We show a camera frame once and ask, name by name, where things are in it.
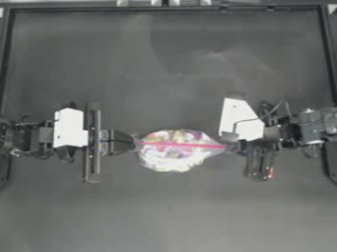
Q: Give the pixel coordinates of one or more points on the black table frame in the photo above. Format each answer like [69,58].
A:
[87,6]

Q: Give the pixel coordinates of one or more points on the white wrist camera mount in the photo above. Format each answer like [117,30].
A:
[237,111]
[70,128]

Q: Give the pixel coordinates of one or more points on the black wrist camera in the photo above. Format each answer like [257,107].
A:
[229,137]
[66,153]

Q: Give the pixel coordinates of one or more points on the clear bag with pink zip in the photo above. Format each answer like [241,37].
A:
[176,157]

